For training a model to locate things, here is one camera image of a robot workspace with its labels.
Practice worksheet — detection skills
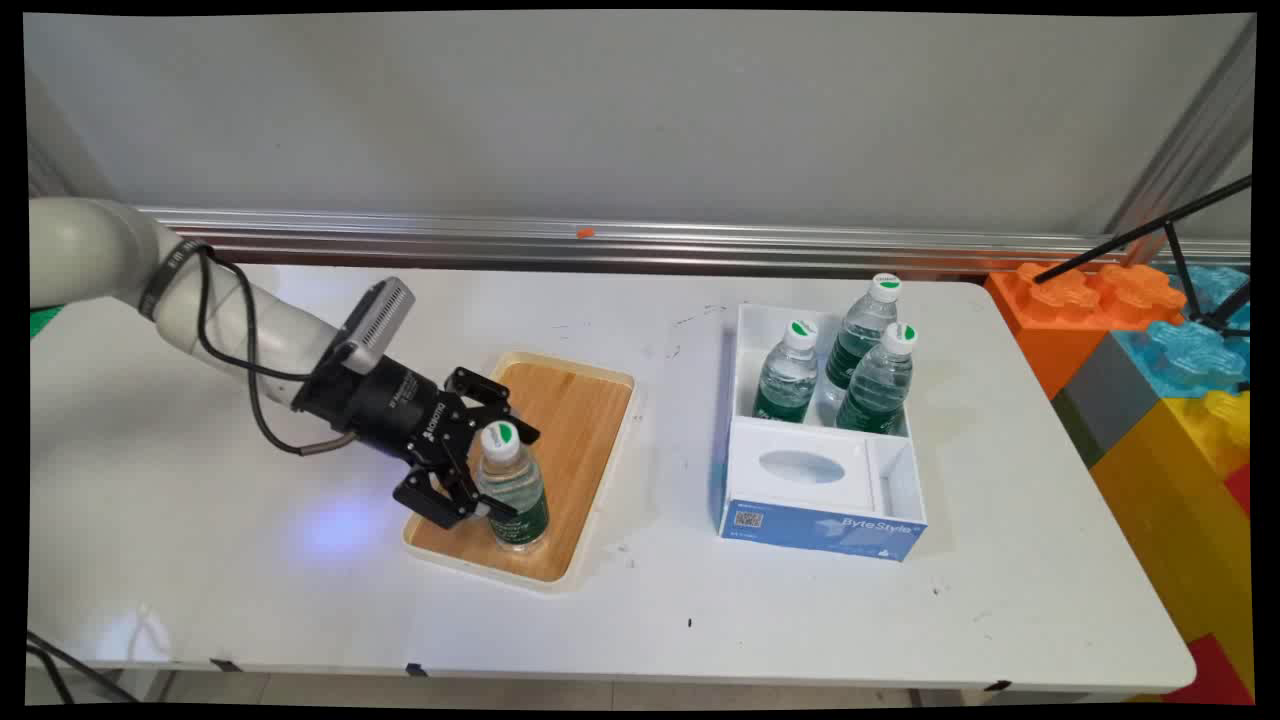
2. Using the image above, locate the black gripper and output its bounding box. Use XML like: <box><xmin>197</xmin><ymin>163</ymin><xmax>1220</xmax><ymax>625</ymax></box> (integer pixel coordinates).
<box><xmin>293</xmin><ymin>355</ymin><xmax>542</xmax><ymax>531</ymax></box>

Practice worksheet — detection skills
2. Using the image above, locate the red giant building block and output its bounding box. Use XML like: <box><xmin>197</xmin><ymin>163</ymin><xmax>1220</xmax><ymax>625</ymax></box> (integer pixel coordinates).
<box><xmin>1165</xmin><ymin>632</ymin><xmax>1256</xmax><ymax>706</ymax></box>

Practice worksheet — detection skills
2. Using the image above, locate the orange giant building block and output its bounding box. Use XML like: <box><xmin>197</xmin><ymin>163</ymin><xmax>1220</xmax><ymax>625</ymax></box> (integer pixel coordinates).
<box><xmin>985</xmin><ymin>262</ymin><xmax>1188</xmax><ymax>401</ymax></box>

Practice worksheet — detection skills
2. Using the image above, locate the black strap band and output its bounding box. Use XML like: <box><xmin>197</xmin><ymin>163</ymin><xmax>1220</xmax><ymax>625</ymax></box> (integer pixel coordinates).
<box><xmin>138</xmin><ymin>238</ymin><xmax>213</xmax><ymax>323</ymax></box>

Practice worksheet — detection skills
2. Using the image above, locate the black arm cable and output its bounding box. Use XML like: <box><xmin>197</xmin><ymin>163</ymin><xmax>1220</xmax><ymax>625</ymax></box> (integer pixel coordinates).
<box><xmin>195</xmin><ymin>245</ymin><xmax>358</xmax><ymax>459</ymax></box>

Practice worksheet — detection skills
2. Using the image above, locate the wooden tray with cream rim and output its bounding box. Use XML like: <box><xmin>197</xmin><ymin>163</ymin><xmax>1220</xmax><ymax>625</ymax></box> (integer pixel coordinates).
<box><xmin>402</xmin><ymin>350</ymin><xmax>637</xmax><ymax>593</ymax></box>

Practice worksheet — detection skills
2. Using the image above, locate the white and blue compartment box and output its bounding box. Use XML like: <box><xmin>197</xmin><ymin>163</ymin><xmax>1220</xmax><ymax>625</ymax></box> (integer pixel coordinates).
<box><xmin>716</xmin><ymin>303</ymin><xmax>929</xmax><ymax>563</ymax></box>

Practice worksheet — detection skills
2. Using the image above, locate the grey giant building block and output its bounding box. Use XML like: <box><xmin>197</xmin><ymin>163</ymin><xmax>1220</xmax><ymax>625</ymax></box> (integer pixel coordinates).
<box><xmin>1052</xmin><ymin>335</ymin><xmax>1161</xmax><ymax>469</ymax></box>

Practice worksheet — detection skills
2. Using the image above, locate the black tripod stand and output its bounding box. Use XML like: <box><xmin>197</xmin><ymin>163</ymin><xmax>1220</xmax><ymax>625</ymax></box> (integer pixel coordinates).
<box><xmin>1035</xmin><ymin>175</ymin><xmax>1253</xmax><ymax>336</ymax></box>

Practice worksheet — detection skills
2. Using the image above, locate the aluminium rail along wall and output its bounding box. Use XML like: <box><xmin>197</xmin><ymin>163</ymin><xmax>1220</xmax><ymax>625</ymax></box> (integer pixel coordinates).
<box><xmin>135</xmin><ymin>207</ymin><xmax>1251</xmax><ymax>276</ymax></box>

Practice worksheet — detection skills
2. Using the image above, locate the black floor cable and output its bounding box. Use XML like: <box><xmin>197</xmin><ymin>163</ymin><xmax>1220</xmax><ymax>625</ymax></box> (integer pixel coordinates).
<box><xmin>28</xmin><ymin>632</ymin><xmax>136</xmax><ymax>704</ymax></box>

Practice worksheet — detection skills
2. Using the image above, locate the translucent blue building block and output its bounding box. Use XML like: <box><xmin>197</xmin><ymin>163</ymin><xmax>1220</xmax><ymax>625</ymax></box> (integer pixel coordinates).
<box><xmin>1112</xmin><ymin>320</ymin><xmax>1251</xmax><ymax>399</ymax></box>
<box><xmin>1165</xmin><ymin>265</ymin><xmax>1251</xmax><ymax>326</ymax></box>

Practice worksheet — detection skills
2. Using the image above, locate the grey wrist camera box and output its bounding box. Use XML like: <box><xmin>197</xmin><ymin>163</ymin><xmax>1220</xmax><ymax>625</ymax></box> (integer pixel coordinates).
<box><xmin>335</xmin><ymin>278</ymin><xmax>416</xmax><ymax>373</ymax></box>

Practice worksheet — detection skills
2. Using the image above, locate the yellow giant building block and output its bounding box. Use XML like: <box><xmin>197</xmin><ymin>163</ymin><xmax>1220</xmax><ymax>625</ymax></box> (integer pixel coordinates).
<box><xmin>1090</xmin><ymin>390</ymin><xmax>1256</xmax><ymax>691</ymax></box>

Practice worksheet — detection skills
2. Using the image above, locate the water bottle with green label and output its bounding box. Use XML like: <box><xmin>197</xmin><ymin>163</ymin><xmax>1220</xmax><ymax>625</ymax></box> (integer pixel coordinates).
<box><xmin>752</xmin><ymin>319</ymin><xmax>821</xmax><ymax>424</ymax></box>
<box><xmin>835</xmin><ymin>322</ymin><xmax>919</xmax><ymax>436</ymax></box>
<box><xmin>473</xmin><ymin>421</ymin><xmax>551</xmax><ymax>554</ymax></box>
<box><xmin>822</xmin><ymin>273</ymin><xmax>903</xmax><ymax>401</ymax></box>

